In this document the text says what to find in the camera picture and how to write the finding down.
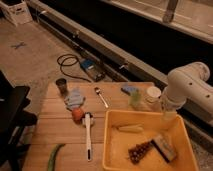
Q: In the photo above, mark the orange apple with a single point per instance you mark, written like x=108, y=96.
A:
x=77, y=114

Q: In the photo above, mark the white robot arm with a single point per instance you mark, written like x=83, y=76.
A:
x=184, y=83

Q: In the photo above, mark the green translucent cup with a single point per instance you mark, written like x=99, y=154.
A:
x=135, y=99

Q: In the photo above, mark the dark metal cup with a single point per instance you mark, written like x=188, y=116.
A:
x=62, y=86

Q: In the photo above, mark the metal spoon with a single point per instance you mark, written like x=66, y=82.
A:
x=98, y=92

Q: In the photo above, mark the blue small sponge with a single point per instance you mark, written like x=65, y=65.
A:
x=128, y=89

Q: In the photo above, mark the blue power box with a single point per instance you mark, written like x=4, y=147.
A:
x=92, y=70

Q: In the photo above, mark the light blue cloth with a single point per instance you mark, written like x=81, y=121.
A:
x=74, y=99

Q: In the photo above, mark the yellow plastic bin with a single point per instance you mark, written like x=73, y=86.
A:
x=145, y=141

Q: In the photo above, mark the dark grape bunch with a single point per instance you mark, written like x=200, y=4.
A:
x=137, y=152

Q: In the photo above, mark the black chair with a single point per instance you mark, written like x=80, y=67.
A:
x=13, y=120

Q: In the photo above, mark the white cardboard box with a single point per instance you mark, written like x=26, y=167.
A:
x=17, y=14

